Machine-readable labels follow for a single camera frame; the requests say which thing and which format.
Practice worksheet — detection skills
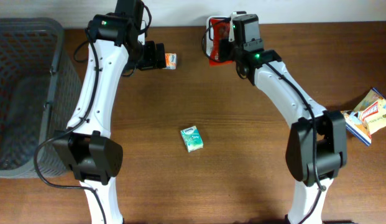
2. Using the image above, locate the orange tissue pack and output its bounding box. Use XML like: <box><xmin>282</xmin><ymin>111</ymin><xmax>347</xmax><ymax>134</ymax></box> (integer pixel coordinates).
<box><xmin>165</xmin><ymin>53</ymin><xmax>177</xmax><ymax>70</ymax></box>

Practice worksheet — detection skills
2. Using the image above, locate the red snack bag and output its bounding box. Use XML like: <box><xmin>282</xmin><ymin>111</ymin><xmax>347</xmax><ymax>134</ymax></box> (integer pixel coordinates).
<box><xmin>209</xmin><ymin>24</ymin><xmax>232</xmax><ymax>67</ymax></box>

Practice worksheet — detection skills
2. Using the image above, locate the green tissue pack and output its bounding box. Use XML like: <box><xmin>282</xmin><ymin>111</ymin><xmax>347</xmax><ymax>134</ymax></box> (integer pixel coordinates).
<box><xmin>180</xmin><ymin>126</ymin><xmax>204</xmax><ymax>152</ymax></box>

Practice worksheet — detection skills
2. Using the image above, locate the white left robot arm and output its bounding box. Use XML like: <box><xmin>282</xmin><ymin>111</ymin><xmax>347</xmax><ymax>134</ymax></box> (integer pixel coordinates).
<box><xmin>52</xmin><ymin>1</ymin><xmax>167</xmax><ymax>223</ymax></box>

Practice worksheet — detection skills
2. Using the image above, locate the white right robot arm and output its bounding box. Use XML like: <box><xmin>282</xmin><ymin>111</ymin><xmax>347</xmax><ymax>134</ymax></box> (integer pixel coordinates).
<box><xmin>224</xmin><ymin>11</ymin><xmax>347</xmax><ymax>223</ymax></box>

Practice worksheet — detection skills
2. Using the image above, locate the white barcode scanner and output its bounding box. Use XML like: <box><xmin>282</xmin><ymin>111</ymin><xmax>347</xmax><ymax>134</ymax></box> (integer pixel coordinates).
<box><xmin>201</xmin><ymin>16</ymin><xmax>230</xmax><ymax>61</ymax></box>

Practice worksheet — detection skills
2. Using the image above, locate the grey plastic basket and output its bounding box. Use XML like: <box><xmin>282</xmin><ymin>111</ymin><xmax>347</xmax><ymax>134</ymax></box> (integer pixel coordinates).
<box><xmin>0</xmin><ymin>18</ymin><xmax>81</xmax><ymax>179</ymax></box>

